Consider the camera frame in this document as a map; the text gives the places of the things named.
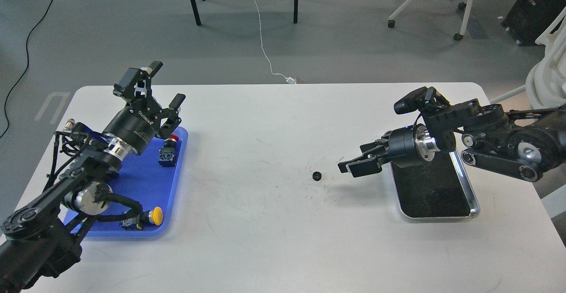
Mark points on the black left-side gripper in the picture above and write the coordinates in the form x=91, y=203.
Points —
x=143, y=118

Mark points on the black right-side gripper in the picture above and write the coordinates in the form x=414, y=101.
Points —
x=400, y=147

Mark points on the black left-side robot arm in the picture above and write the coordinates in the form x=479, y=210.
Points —
x=43, y=238

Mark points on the black right-side robot arm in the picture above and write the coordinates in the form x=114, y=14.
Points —
x=522, y=144

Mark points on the silver metal tray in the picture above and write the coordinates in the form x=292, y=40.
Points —
x=435, y=192

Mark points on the blue plastic tray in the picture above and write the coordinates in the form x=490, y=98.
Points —
x=141, y=178

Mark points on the red emergency stop button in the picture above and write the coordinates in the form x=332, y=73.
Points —
x=168, y=154

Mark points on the white chair at right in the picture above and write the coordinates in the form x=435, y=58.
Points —
x=545, y=85

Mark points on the black cabinet on casters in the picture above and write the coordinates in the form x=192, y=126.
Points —
x=528, y=19

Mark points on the yellow push button switch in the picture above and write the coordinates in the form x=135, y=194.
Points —
x=152, y=217

